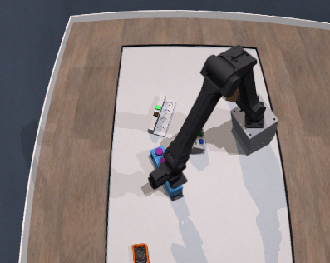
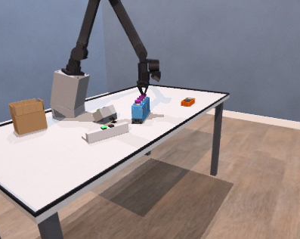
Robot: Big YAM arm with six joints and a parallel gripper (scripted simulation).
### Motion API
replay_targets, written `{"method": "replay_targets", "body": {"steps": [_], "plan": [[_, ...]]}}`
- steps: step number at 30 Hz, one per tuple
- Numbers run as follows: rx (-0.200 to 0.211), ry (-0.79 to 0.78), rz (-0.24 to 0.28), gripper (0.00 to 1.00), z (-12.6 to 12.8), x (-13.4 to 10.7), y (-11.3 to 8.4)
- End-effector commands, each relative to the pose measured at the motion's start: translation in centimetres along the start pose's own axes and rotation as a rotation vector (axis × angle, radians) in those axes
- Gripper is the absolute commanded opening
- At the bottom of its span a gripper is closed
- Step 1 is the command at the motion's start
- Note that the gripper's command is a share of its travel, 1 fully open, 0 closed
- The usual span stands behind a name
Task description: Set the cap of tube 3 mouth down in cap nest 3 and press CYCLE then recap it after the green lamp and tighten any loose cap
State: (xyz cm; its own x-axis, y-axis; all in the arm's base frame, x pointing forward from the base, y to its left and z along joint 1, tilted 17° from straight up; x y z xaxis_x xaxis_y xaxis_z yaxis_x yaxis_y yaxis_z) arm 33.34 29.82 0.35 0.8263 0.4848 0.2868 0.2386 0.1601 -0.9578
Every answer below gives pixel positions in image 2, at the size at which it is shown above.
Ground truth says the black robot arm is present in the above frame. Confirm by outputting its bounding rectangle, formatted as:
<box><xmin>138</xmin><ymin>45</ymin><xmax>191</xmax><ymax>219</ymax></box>
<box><xmin>61</xmin><ymin>0</ymin><xmax>161</xmax><ymax>82</ymax></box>

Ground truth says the small brown cardboard box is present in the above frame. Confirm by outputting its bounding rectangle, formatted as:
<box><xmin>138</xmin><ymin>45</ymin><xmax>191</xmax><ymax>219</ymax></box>
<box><xmin>9</xmin><ymin>98</ymin><xmax>48</xmax><ymax>135</ymax></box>

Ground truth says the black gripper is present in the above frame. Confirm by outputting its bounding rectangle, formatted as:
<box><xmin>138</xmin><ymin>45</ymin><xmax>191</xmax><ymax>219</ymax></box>
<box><xmin>137</xmin><ymin>71</ymin><xmax>150</xmax><ymax>96</ymax></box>

